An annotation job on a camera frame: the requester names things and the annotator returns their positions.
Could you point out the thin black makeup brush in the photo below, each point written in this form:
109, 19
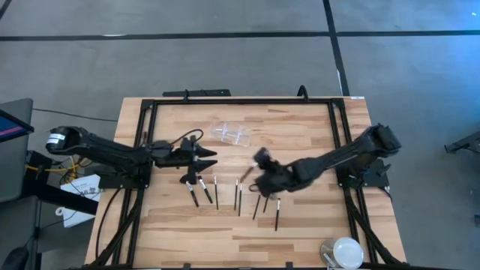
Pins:
256, 207
216, 193
265, 205
236, 194
240, 200

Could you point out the clear acrylic brush organizer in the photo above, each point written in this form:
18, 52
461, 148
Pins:
232, 133

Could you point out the black aluminium rig frame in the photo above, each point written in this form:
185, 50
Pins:
243, 101

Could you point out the grey furniture panel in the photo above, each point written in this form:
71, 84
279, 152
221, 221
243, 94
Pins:
15, 168

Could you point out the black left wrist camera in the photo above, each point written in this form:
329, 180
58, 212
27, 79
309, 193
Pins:
188, 143

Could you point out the black desk bar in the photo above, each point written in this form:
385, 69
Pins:
67, 198

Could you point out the black power strip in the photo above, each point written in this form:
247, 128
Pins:
195, 93

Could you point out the monitor with blue screen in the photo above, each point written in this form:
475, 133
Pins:
11, 127

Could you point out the black stand foot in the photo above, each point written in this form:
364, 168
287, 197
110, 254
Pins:
465, 144

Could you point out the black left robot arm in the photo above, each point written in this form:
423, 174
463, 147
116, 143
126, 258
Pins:
105, 150

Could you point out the white round lid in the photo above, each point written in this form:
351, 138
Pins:
348, 253

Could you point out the small white label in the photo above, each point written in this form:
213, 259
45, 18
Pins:
357, 98

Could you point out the dark rounded floor object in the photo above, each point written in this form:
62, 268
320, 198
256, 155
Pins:
15, 260

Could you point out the metal cup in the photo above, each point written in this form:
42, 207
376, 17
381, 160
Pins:
327, 251

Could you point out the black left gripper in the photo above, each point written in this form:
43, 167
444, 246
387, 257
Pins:
168, 157

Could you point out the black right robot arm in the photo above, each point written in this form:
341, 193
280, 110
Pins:
337, 157

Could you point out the white printed paper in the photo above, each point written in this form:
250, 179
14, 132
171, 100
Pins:
75, 219

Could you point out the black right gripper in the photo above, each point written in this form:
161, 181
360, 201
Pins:
285, 178

